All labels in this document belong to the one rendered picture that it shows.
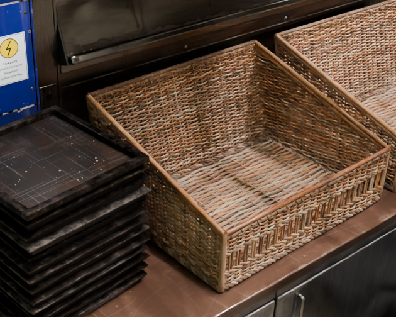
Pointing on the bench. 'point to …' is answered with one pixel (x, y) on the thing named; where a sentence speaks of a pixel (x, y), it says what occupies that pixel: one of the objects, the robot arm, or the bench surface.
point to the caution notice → (9, 58)
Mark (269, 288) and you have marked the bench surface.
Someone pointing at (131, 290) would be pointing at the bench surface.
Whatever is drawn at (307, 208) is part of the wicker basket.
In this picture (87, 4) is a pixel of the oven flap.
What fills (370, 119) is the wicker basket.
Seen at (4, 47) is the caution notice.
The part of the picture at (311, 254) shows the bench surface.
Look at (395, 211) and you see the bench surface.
